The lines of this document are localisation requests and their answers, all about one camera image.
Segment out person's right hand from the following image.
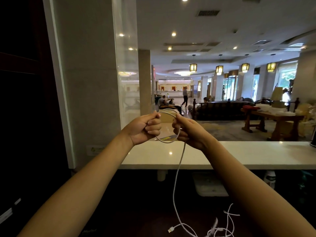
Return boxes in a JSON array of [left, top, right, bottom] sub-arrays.
[[172, 113, 218, 151]]

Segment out person's left hand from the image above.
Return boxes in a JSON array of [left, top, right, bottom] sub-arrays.
[[123, 111, 162, 146]]

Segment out white charging cable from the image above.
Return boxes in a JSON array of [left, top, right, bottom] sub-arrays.
[[155, 109, 198, 237]]

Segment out person's left forearm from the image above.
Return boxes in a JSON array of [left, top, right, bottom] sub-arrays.
[[17, 131, 134, 237]]

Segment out person's right forearm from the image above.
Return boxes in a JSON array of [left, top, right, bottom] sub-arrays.
[[202, 139, 316, 237]]

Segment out dark wooden bench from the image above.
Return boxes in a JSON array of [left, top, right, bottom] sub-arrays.
[[192, 98, 257, 121]]

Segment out hanging yellow lantern lamp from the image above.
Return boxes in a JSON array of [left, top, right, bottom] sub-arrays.
[[241, 54, 250, 73], [266, 54, 277, 73], [215, 55, 224, 76], [189, 55, 198, 73]]

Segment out clear glass panel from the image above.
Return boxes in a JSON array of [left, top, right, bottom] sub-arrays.
[[112, 0, 141, 129]]

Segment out white plastic tray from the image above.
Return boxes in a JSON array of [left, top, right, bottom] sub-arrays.
[[192, 172, 229, 197]]

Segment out brown wooden table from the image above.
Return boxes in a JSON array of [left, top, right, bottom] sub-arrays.
[[240, 108, 305, 142]]

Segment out white plastic bottle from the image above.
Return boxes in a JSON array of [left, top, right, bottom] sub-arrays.
[[263, 170, 277, 189]]

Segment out ceiling air vent grille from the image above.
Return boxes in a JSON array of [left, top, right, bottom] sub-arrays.
[[196, 10, 220, 17]]

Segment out dark wooden cabinet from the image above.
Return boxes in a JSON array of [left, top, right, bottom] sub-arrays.
[[0, 0, 72, 237]]

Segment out tangled white cable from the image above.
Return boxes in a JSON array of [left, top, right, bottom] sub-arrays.
[[204, 203, 240, 237]]

